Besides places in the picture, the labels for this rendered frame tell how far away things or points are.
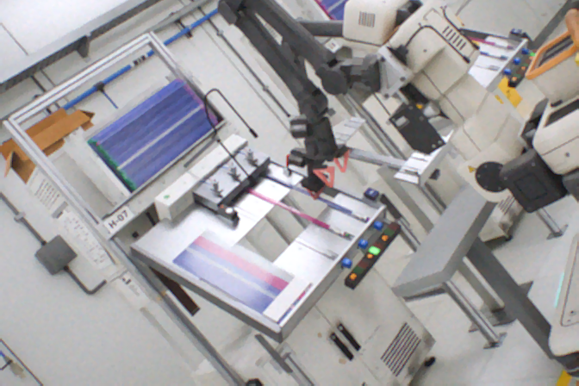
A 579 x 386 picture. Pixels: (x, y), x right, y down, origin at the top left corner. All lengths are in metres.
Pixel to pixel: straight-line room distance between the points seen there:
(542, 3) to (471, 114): 6.01
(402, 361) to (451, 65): 1.41
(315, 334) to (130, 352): 1.67
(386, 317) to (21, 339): 2.05
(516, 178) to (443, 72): 0.36
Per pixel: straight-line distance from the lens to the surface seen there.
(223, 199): 2.60
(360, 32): 1.94
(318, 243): 2.46
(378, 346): 2.82
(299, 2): 3.49
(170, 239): 2.56
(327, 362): 2.67
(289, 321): 2.23
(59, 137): 2.99
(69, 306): 4.01
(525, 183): 1.89
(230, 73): 4.89
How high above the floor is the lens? 1.28
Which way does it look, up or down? 5 degrees down
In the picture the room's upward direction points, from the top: 40 degrees counter-clockwise
